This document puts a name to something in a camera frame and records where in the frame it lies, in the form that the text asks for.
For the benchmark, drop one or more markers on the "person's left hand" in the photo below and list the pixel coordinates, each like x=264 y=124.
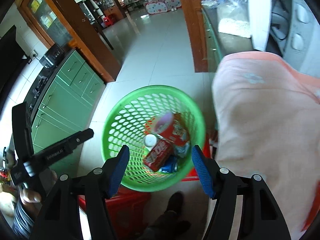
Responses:
x=30 y=195

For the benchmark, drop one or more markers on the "blue drink can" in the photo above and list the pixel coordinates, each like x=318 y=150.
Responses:
x=170 y=165

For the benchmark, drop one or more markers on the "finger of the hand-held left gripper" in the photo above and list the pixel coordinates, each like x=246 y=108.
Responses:
x=81 y=138

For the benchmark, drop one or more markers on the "wooden glass door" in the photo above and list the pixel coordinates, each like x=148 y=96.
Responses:
x=87 y=30

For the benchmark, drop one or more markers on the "dark shoe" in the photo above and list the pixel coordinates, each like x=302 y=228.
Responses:
x=172 y=205

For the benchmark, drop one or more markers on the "red plastic stool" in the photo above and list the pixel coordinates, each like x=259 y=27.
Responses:
x=125 y=205

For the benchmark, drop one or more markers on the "green base cabinets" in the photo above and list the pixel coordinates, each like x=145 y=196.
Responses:
x=67 y=100

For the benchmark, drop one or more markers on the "orange snack wrapper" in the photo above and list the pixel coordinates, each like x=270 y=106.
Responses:
x=181 y=132

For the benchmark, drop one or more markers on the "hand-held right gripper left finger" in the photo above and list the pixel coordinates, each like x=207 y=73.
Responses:
x=118 y=172

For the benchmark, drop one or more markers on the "white microwave oven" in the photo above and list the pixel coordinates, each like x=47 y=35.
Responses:
x=260 y=17

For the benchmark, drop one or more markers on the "black gas stove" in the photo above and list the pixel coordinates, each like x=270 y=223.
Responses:
x=37 y=90

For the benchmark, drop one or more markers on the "clear plastic bag of rice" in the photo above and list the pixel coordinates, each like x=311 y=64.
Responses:
x=232 y=25

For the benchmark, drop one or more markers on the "green plastic mesh basket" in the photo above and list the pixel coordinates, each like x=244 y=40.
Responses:
x=125 y=120

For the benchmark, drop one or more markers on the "pink printed blanket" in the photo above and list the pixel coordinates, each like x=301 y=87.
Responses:
x=262 y=130

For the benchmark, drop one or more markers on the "black countertop appliance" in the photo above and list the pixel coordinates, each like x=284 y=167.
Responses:
x=51 y=55

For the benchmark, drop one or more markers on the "person's left forearm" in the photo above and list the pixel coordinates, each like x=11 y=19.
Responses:
x=22 y=217

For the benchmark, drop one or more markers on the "black range hood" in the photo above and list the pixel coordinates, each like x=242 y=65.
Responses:
x=10 y=55

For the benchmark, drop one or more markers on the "wooden door frame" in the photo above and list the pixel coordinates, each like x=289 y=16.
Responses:
x=192 y=30

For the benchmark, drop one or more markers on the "small red stool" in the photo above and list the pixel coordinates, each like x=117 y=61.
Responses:
x=109 y=20

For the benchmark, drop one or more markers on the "red cola can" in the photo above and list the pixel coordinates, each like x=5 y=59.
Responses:
x=158 y=155

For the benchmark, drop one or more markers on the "white plastic lid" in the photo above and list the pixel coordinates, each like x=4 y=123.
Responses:
x=150 y=140

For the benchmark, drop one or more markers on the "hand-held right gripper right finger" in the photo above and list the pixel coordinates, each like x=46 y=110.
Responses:
x=203 y=175

